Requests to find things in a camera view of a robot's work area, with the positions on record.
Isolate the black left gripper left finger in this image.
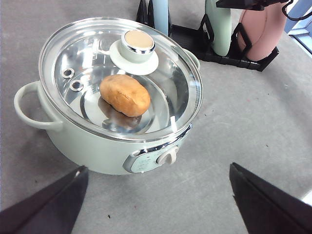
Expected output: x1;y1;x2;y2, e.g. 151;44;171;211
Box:
0;165;89;234

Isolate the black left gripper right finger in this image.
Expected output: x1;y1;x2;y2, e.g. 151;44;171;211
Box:
229;162;312;234

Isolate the brown potato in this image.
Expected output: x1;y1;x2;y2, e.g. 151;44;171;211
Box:
100;75;151;117

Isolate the glass pot lid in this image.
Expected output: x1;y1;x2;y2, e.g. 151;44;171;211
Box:
39;17;203;143

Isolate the green plate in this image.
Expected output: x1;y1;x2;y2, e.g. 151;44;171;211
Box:
205;0;232;56

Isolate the green electric steamer pot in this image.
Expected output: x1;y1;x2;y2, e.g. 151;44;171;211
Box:
15;18;202;175

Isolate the blue plate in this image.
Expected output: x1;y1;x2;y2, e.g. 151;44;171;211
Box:
153;0;169;36

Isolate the grey table mat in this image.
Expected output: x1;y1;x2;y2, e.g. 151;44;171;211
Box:
0;0;312;234

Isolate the black dish rack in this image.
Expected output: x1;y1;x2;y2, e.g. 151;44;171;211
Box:
138;0;279;71

